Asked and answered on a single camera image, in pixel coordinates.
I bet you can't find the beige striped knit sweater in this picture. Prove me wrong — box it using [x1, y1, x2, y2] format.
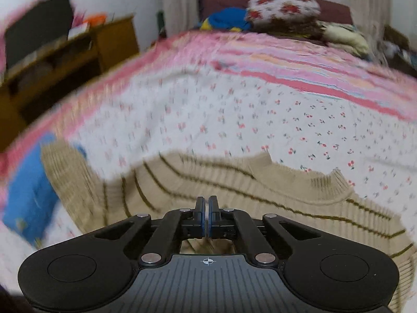
[41, 141, 416, 312]

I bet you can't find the blue knit garment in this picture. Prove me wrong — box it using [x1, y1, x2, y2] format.
[2, 131, 88, 248]

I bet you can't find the cherry print bed sheet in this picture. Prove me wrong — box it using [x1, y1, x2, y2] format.
[1, 32, 416, 278]

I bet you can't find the wooden desk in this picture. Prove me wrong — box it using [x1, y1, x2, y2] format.
[1, 14, 139, 151]

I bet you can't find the blue yellow cloth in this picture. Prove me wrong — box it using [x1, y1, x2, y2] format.
[199, 7, 252, 32]

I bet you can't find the orange object on desk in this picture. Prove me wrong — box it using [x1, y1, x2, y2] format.
[83, 14, 107, 27]

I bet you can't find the cream pillow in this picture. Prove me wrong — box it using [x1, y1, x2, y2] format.
[317, 21, 370, 57]

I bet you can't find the left beige curtain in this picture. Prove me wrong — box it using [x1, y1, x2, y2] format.
[163, 0, 199, 38]

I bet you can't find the beige curtain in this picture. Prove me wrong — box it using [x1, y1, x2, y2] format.
[349, 0, 391, 42]
[163, 0, 199, 38]

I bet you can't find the black monitor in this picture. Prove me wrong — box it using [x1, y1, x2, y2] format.
[5, 0, 73, 69]

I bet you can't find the maroon sofa back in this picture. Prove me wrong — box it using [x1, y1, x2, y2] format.
[199, 0, 353, 31]

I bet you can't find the dark bedside table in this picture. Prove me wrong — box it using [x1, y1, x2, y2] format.
[377, 25, 416, 78]

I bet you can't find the right beige curtain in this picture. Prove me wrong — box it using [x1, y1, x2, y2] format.
[349, 0, 391, 42]

